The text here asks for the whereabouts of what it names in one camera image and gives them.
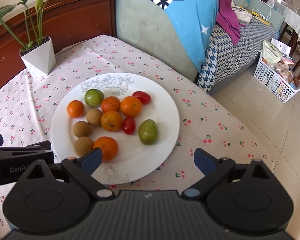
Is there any white perforated basket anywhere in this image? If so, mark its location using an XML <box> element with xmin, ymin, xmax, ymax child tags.
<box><xmin>253</xmin><ymin>51</ymin><xmax>300</xmax><ymax>104</ymax></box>

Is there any cherry print tablecloth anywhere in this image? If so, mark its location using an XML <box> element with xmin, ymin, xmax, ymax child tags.
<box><xmin>0</xmin><ymin>34</ymin><xmax>275</xmax><ymax>240</ymax></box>

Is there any brown round fruit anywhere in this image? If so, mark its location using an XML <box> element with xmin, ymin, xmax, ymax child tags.
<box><xmin>74</xmin><ymin>136</ymin><xmax>94</xmax><ymax>156</ymax></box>
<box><xmin>86</xmin><ymin>108</ymin><xmax>103</xmax><ymax>127</ymax></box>
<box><xmin>73</xmin><ymin>121</ymin><xmax>93</xmax><ymax>138</ymax></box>

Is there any table with white cloth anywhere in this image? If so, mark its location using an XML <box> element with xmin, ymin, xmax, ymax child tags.
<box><xmin>277</xmin><ymin>5</ymin><xmax>300</xmax><ymax>80</ymax></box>

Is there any orange mandarin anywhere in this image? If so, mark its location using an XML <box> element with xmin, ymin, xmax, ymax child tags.
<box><xmin>101</xmin><ymin>110</ymin><xmax>123</xmax><ymax>132</ymax></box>
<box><xmin>101</xmin><ymin>96</ymin><xmax>121</xmax><ymax>113</ymax></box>
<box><xmin>93</xmin><ymin>136</ymin><xmax>119</xmax><ymax>162</ymax></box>
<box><xmin>120</xmin><ymin>96</ymin><xmax>143</xmax><ymax>118</ymax></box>
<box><xmin>67</xmin><ymin>100</ymin><xmax>85</xmax><ymax>118</ymax></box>

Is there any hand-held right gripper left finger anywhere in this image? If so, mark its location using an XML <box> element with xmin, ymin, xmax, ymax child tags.
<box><xmin>16</xmin><ymin>147</ymin><xmax>115</xmax><ymax>200</ymax></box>

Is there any blue cloth with white star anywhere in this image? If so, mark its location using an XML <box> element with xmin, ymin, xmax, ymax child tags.
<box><xmin>84</xmin><ymin>0</ymin><xmax>219</xmax><ymax>73</ymax></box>

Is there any blue houndstooth blanket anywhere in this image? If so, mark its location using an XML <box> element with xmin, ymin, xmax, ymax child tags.
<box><xmin>196</xmin><ymin>17</ymin><xmax>277</xmax><ymax>94</ymax></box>

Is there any brown wooden headboard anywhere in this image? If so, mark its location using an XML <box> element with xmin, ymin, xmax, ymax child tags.
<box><xmin>0</xmin><ymin>0</ymin><xmax>122</xmax><ymax>97</ymax></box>

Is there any yellow flat box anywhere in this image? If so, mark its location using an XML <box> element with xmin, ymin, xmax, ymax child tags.
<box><xmin>251</xmin><ymin>10</ymin><xmax>271</xmax><ymax>26</ymax></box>

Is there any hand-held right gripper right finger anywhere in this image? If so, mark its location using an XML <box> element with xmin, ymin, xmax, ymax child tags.
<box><xmin>181</xmin><ymin>148</ymin><xmax>277</xmax><ymax>200</ymax></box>

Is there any white cable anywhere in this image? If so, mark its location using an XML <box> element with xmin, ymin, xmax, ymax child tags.
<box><xmin>259</xmin><ymin>0</ymin><xmax>272</xmax><ymax>20</ymax></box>

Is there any small green fruit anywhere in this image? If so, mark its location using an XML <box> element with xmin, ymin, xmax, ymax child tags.
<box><xmin>84</xmin><ymin>89</ymin><xmax>104</xmax><ymax>107</ymax></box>

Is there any beige snack bag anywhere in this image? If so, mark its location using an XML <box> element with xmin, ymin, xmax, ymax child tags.
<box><xmin>262</xmin><ymin>40</ymin><xmax>282</xmax><ymax>64</ymax></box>

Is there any white plate with line drawing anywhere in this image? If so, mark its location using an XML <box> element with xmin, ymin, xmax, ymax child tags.
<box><xmin>51</xmin><ymin>72</ymin><xmax>180</xmax><ymax>185</ymax></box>

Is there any purple cloth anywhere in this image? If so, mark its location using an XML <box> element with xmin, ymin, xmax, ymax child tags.
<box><xmin>212</xmin><ymin>0</ymin><xmax>248</xmax><ymax>44</ymax></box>

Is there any red cherry tomato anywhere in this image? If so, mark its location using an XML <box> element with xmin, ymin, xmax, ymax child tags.
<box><xmin>122</xmin><ymin>116</ymin><xmax>136</xmax><ymax>135</ymax></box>
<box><xmin>132</xmin><ymin>91</ymin><xmax>151</xmax><ymax>105</ymax></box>

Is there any large green fruit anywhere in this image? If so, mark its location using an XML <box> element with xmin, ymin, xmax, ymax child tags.
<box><xmin>138</xmin><ymin>119</ymin><xmax>158</xmax><ymax>146</ymax></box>

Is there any grey green sofa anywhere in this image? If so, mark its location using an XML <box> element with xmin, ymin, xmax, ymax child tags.
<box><xmin>115</xmin><ymin>0</ymin><xmax>203</xmax><ymax>83</ymax></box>

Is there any light green cushion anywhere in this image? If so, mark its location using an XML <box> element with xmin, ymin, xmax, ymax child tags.
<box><xmin>247</xmin><ymin>0</ymin><xmax>285</xmax><ymax>33</ymax></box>

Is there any potted plant in white pot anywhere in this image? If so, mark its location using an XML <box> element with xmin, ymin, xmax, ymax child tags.
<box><xmin>0</xmin><ymin>0</ymin><xmax>70</xmax><ymax>78</ymax></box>

